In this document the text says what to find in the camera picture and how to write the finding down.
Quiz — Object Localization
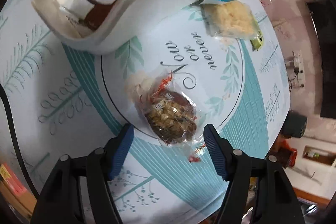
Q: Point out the red dark vase bag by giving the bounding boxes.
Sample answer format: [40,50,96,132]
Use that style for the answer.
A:
[269,134,297,169]

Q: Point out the white wall power strip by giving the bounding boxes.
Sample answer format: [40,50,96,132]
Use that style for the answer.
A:
[291,51,306,88]

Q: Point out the green pineapple cake packet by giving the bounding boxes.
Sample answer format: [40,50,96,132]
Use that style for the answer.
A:
[250,30,264,51]

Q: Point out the black curved television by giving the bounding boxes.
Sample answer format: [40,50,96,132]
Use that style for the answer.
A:
[306,0,335,119]

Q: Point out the patterned white teal tablecloth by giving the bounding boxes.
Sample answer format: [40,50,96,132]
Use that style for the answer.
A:
[1,0,290,223]

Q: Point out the dark green air fryer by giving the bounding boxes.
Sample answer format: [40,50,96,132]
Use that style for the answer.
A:
[282,110,307,138]

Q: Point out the white plastic storage bin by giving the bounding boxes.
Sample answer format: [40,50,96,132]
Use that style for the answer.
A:
[26,0,267,55]

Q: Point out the pale crumbly cake packet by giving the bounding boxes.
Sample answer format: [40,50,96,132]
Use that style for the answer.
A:
[202,1,259,40]

